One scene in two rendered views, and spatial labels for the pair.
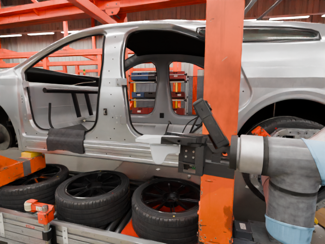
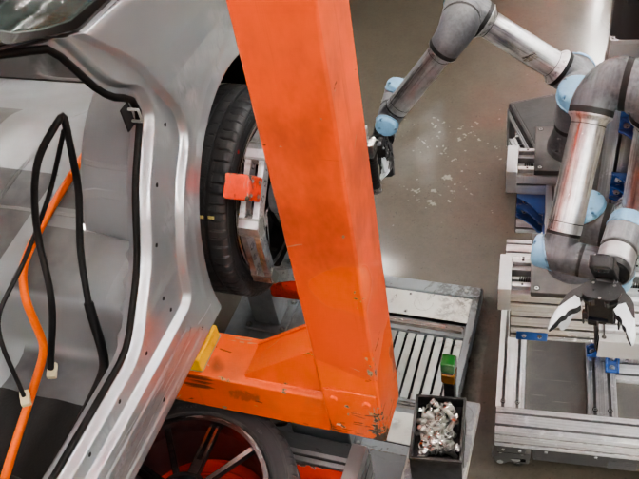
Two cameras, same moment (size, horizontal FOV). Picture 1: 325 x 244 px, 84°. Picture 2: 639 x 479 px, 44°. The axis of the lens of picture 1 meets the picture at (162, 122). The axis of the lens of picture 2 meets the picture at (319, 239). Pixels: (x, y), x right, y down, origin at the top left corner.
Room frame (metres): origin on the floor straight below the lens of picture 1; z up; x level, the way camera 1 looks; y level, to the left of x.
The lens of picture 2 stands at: (0.73, 0.96, 2.45)
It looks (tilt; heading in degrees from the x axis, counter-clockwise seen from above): 44 degrees down; 280
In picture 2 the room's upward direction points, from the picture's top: 11 degrees counter-clockwise
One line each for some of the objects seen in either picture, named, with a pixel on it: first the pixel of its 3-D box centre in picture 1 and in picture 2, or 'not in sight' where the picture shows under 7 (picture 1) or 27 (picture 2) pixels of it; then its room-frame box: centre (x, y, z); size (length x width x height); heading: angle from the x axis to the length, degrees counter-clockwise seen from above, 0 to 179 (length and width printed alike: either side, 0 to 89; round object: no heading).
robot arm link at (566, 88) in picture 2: not in sight; (576, 103); (0.25, -1.03, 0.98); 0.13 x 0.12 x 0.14; 79
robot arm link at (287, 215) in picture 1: (287, 205); (609, 266); (0.34, -0.25, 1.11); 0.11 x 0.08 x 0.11; 156
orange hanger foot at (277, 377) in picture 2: not in sight; (244, 356); (1.26, -0.38, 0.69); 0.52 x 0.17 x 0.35; 165
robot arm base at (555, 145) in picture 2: not in sight; (572, 135); (0.25, -1.03, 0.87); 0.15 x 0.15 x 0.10
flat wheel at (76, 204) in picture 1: (95, 194); not in sight; (1.64, 0.65, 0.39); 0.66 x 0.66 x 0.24
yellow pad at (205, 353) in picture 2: not in sight; (188, 344); (1.42, -0.43, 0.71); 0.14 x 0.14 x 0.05; 75
